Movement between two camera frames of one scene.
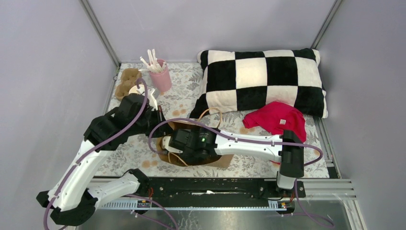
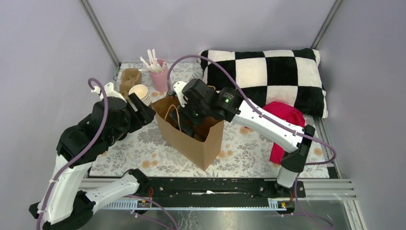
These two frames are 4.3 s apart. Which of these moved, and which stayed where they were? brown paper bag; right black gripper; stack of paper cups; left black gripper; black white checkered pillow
Moved: left black gripper; brown paper bag; right black gripper
Stayed: stack of paper cups; black white checkered pillow
